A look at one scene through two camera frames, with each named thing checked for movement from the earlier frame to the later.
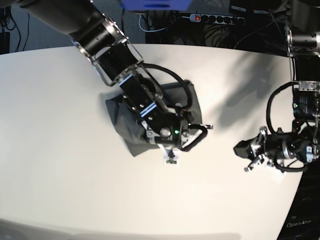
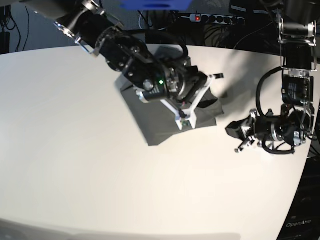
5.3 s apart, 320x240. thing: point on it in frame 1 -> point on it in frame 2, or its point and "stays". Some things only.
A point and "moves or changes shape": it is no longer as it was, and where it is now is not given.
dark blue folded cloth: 155,5 stays
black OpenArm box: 302,221 stays
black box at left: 4,42 stays
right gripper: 166,148 -> 190,115
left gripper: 244,149 -> 235,130
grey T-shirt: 132,128 moves or changes shape
